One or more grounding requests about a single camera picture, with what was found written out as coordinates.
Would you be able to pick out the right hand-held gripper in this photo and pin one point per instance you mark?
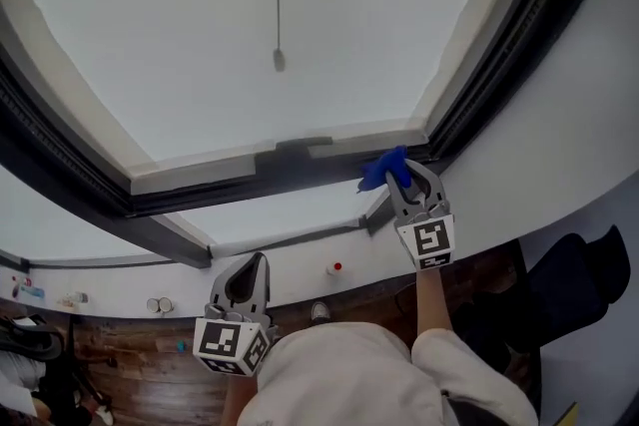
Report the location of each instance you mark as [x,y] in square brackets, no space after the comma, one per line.
[432,239]

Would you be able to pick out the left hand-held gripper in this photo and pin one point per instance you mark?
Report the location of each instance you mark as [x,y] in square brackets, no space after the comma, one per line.
[219,339]

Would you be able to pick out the blue cleaning cloth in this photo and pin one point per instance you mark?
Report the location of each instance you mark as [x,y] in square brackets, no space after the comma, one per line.
[382,169]

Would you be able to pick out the person's right forearm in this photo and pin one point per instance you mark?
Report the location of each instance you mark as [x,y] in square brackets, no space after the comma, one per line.
[430,304]

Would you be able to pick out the person's left forearm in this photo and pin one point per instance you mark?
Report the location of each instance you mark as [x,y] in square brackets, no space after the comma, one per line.
[237,399]

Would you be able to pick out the small round cup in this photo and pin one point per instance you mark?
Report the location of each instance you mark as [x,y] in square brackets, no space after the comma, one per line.
[153,305]
[166,304]

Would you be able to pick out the small teal object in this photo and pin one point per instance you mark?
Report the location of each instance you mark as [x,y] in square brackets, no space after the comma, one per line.
[181,346]

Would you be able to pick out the person's right white shoe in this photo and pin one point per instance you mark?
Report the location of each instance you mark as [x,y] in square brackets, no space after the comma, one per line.
[319,311]

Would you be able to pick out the red-capped clear bottle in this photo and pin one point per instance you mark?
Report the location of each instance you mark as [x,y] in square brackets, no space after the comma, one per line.
[334,269]

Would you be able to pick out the person's white sweatshirt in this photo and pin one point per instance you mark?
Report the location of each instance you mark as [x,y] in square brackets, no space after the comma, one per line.
[349,379]

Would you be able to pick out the clear plastic bottle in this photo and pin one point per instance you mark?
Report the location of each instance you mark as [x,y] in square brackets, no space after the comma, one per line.
[81,298]

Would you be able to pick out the small orange-tinted bottle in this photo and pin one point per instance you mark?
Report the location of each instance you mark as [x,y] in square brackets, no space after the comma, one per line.
[66,301]

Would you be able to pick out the light blue label bottle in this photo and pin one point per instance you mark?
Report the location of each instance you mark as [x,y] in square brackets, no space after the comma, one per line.
[32,293]

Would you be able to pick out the black mesh office chair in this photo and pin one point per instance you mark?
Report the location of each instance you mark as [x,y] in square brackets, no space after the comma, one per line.
[35,339]

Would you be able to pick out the dark red bottle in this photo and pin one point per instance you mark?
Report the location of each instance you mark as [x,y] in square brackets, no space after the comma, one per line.
[16,290]

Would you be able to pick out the yellow wooden board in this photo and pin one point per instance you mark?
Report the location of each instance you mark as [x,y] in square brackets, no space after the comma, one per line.
[569,415]

